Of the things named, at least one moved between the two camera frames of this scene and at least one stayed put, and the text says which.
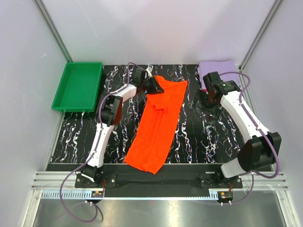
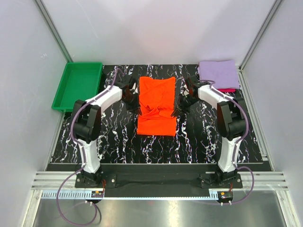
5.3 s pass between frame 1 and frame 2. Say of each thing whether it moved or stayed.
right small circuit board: stayed
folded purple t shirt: stayed
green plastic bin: stayed
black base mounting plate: stayed
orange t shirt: moved
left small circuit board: stayed
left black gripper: moved
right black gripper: moved
